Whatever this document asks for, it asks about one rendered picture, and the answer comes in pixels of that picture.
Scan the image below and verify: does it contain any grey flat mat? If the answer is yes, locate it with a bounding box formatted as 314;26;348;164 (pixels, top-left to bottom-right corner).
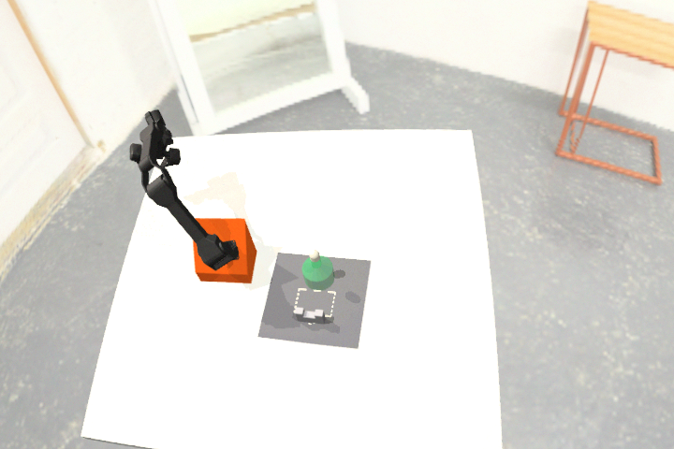
258;253;372;349

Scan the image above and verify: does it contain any green glass bottle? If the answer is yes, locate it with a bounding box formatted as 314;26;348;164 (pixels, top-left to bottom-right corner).
301;250;335;291

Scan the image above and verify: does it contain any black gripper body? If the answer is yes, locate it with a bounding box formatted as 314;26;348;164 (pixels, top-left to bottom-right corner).
129;143;181;166

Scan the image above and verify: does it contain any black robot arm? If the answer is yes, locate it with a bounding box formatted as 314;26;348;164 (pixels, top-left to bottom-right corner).
138;109;240;271

